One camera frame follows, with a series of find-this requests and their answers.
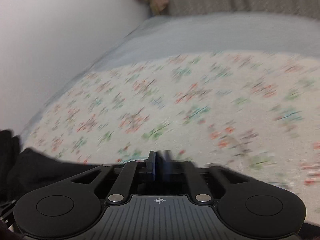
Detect black pants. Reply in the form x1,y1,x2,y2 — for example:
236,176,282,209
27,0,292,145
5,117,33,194
5,148,97,200

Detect floral white bed cover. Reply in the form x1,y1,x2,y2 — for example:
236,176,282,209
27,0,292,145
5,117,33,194
24,51,319,223

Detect light blue bed sheet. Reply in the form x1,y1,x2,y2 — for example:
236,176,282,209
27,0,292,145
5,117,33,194
20,12,319,141

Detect black folded clothes pile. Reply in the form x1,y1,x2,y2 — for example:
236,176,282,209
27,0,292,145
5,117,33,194
0,129,21,204

